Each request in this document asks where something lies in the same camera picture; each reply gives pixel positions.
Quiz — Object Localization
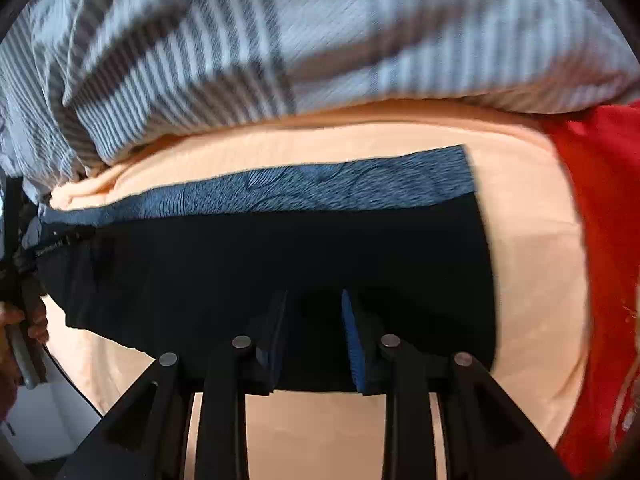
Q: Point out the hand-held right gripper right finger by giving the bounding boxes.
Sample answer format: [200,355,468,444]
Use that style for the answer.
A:
[341,288,575,480]

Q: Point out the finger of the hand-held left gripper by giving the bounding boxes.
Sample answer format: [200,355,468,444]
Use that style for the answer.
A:
[0,169,40,281]

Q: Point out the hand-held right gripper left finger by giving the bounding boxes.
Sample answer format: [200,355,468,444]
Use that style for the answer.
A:
[54,288,293,480]

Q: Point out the black pants with blue waistband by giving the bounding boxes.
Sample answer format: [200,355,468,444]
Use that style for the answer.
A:
[22,144,498,395]

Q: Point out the person's left hand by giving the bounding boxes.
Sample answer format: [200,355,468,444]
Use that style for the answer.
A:
[0,301,50,423]

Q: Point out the peach bed sheet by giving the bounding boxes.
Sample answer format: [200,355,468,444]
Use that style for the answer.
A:
[42,99,591,480]

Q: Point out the red embroidered cloth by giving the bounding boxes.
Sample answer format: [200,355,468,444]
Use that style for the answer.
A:
[537,102,640,478]

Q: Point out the grey white striped duvet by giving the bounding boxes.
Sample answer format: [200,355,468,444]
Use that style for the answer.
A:
[0,0,640,201]

